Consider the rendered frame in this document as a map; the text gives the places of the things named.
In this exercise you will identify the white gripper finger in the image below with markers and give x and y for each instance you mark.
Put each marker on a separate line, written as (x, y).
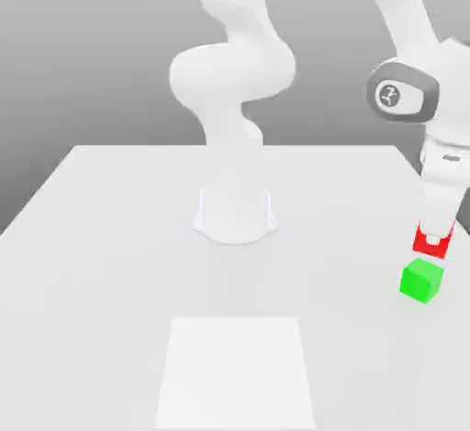
(432, 240)

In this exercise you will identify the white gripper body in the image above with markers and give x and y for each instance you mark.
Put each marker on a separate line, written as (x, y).
(440, 203)

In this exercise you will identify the small red cube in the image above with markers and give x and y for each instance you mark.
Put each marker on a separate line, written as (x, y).
(418, 242)

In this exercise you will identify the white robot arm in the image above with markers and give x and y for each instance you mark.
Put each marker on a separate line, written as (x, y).
(235, 79)

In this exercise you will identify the small green cube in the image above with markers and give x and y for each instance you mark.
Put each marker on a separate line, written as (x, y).
(418, 282)

